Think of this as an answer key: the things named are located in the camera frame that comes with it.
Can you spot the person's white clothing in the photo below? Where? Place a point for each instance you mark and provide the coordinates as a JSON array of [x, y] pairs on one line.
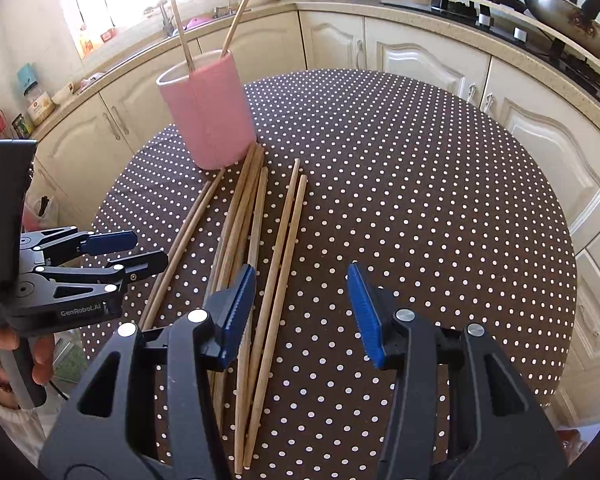
[[10, 430]]

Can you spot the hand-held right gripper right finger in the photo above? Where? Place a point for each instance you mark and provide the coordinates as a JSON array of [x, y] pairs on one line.
[[367, 310]]

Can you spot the beige stone countertop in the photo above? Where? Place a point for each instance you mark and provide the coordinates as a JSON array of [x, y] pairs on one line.
[[340, 2]]

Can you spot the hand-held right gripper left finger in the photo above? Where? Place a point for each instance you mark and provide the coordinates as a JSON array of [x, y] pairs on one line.
[[237, 305]]

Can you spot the orange bottle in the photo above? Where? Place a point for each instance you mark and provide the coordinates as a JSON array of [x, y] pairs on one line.
[[85, 42]]

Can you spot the white dish rag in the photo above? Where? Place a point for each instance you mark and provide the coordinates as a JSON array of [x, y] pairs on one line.
[[87, 80]]

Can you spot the person's left hand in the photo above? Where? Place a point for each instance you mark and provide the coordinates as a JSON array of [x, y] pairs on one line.
[[42, 360]]

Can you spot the glass jar yellow label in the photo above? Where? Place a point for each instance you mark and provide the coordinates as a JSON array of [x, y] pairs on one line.
[[40, 107]]

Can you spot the pink plastic bowl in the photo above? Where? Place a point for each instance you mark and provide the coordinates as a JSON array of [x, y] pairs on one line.
[[195, 22]]

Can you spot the pink chopstick holder cup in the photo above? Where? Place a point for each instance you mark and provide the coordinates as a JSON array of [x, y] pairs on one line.
[[210, 120]]

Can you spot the small dark jar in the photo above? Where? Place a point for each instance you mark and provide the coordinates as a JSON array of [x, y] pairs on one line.
[[22, 125]]

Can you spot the cream kitchen base cabinets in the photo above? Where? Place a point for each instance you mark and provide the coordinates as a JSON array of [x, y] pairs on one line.
[[420, 60]]

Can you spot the teal container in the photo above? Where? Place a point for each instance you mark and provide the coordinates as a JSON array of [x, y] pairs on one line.
[[27, 77]]

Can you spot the small chrome tap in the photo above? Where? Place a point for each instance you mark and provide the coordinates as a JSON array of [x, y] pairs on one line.
[[225, 11]]

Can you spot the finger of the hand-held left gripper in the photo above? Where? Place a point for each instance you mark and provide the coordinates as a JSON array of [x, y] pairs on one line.
[[140, 264], [110, 242]]

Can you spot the small white bowl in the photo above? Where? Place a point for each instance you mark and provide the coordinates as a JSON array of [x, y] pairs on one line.
[[62, 94]]

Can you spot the brown polka dot tablecloth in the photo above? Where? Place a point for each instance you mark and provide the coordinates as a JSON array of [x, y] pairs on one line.
[[405, 185]]

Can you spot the chrome sink faucet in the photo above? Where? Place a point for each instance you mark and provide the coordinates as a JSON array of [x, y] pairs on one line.
[[166, 22]]

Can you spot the black glass gas stove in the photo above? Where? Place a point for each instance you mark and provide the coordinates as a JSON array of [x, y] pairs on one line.
[[460, 7]]

